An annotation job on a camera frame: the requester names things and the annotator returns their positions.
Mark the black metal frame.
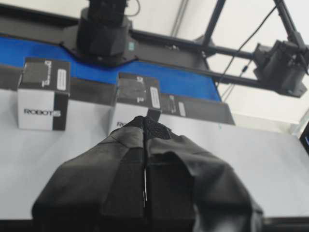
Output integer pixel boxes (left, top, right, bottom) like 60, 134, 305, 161
0, 0, 309, 87

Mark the blue table cloth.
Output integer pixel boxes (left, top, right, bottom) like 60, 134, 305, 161
0, 37, 221, 101

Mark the black dynamixel box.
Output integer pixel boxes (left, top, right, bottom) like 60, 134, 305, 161
109, 72, 161, 133
160, 93, 186, 117
17, 57, 71, 131

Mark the white base board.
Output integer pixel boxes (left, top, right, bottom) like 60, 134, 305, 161
0, 90, 309, 220

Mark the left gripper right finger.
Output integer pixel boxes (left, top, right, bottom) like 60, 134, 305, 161
143, 118, 263, 232

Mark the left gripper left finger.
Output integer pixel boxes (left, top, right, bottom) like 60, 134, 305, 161
32, 116, 145, 232

